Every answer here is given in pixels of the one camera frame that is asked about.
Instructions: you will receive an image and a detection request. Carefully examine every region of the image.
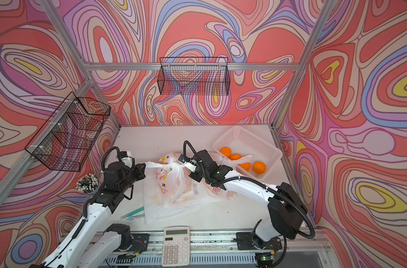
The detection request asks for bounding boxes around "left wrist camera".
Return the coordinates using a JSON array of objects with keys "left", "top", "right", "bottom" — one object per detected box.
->
[{"left": 120, "top": 151, "right": 135, "bottom": 168}]

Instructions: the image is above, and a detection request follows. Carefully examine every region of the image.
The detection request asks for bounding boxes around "clear plastic bag bottom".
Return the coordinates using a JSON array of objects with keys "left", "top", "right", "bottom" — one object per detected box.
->
[{"left": 143, "top": 169, "right": 227, "bottom": 223}]

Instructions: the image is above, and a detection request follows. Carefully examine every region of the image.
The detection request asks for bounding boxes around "white plastic fruit basket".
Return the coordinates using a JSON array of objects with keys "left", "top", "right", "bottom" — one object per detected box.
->
[{"left": 213, "top": 126, "right": 283, "bottom": 181}]

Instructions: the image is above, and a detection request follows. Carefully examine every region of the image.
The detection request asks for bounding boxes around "green pen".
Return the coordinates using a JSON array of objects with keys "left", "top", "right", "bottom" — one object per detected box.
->
[{"left": 121, "top": 207, "right": 145, "bottom": 221}]

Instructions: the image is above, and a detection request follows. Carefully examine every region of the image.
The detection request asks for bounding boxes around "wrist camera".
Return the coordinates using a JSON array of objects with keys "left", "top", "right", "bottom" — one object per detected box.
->
[
  {"left": 179, "top": 154, "right": 197, "bottom": 173},
  {"left": 120, "top": 151, "right": 135, "bottom": 168}
]

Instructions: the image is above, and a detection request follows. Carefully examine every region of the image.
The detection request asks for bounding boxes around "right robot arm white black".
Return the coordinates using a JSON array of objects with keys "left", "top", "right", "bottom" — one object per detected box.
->
[{"left": 180, "top": 150, "right": 316, "bottom": 243}]

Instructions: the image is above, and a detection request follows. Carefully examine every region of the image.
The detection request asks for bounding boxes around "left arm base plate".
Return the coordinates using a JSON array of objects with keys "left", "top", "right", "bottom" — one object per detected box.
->
[{"left": 114, "top": 233, "right": 150, "bottom": 253}]

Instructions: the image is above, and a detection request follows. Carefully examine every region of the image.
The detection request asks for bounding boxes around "black wire basket back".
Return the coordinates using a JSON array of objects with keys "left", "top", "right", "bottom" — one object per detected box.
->
[{"left": 157, "top": 57, "right": 230, "bottom": 96}]

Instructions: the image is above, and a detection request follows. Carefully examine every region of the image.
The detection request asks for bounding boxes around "cup of pens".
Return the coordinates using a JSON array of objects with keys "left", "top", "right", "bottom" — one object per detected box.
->
[{"left": 76, "top": 173, "right": 99, "bottom": 194}]

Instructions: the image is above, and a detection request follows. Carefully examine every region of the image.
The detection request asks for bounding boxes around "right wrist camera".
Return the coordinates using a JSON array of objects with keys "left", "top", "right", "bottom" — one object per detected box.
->
[{"left": 179, "top": 154, "right": 197, "bottom": 173}]

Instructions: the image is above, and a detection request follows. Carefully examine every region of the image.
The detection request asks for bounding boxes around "white desk calculator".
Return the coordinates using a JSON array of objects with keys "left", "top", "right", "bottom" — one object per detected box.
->
[{"left": 162, "top": 226, "right": 191, "bottom": 268}]

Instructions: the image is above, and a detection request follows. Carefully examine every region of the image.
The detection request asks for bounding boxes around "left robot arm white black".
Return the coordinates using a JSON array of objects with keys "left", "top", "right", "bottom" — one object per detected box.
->
[{"left": 30, "top": 161, "right": 146, "bottom": 268}]

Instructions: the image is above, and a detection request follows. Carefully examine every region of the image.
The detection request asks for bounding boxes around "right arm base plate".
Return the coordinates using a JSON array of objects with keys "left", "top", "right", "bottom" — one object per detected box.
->
[{"left": 234, "top": 232, "right": 283, "bottom": 252}]

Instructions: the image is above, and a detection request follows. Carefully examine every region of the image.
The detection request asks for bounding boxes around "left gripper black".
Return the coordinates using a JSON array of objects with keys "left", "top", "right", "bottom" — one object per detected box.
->
[{"left": 118, "top": 162, "right": 145, "bottom": 194}]

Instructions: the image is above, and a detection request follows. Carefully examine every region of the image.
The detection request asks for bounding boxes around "printed white plastic bag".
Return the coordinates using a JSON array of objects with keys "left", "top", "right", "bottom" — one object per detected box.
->
[{"left": 205, "top": 152, "right": 252, "bottom": 201}]

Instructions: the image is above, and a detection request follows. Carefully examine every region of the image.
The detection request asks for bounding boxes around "orange fruit right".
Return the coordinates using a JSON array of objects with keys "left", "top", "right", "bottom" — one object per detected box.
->
[{"left": 220, "top": 147, "right": 232, "bottom": 158}]

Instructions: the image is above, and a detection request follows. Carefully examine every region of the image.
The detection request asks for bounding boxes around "orange fruit bottom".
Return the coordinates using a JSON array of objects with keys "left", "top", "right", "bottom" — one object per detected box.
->
[{"left": 252, "top": 161, "right": 267, "bottom": 175}]

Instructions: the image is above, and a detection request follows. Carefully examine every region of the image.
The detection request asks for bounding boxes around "black wire basket left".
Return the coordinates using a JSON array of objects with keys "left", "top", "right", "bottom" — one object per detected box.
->
[{"left": 25, "top": 92, "right": 111, "bottom": 172}]

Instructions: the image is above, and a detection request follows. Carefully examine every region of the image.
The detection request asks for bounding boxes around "black wire basket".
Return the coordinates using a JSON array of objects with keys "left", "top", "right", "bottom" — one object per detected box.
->
[
  {"left": 157, "top": 57, "right": 230, "bottom": 96},
  {"left": 25, "top": 92, "right": 111, "bottom": 172}
]

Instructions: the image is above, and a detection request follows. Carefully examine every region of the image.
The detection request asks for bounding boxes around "orange fruit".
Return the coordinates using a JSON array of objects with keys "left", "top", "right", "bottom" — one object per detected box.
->
[
  {"left": 252, "top": 161, "right": 267, "bottom": 175},
  {"left": 220, "top": 147, "right": 232, "bottom": 158}
]

